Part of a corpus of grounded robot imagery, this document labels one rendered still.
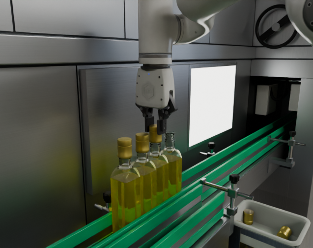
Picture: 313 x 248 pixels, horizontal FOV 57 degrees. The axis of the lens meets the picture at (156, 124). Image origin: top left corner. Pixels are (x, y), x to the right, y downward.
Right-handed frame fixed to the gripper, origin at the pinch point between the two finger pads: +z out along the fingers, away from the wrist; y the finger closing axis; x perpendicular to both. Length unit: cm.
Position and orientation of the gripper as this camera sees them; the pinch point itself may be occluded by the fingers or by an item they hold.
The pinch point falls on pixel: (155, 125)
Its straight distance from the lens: 76.2
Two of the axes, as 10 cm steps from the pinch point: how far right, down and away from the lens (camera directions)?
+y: 7.7, 1.5, -6.2
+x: 6.4, -1.8, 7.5
